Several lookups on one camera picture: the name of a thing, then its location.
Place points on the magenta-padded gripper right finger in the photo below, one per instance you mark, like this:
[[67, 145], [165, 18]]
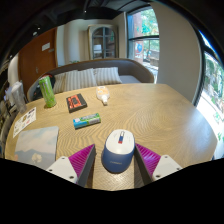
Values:
[[165, 166]]

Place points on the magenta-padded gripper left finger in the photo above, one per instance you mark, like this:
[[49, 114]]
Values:
[[63, 168]]

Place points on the blue and white computer mouse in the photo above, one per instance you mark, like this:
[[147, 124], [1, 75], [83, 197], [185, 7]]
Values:
[[117, 156]]

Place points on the small green blue pack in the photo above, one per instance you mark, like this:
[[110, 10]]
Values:
[[87, 120]]

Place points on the white sticker sheet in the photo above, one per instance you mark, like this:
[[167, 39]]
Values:
[[25, 121]]

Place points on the black and orange box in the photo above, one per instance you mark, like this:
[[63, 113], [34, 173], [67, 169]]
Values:
[[76, 102]]

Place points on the green drink can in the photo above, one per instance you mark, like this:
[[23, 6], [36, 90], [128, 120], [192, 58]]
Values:
[[48, 93]]

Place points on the small striped cushion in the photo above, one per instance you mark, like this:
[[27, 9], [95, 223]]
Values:
[[59, 83]]

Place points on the white orange tube bottle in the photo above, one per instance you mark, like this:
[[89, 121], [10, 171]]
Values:
[[102, 92]]

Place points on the large striped cushion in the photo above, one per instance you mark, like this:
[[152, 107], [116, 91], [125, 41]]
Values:
[[80, 79]]

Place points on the medium striped cushion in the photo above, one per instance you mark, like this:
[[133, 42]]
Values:
[[107, 76]]

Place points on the grey curved sofa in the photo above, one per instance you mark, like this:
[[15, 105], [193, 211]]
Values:
[[130, 68]]

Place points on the brown wooden door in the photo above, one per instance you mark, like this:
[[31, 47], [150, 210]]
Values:
[[35, 63]]

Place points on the white door sign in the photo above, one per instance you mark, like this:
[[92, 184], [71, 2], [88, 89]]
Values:
[[46, 46]]

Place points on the grey glass-door cabinet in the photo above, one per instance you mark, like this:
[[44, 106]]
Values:
[[103, 41]]

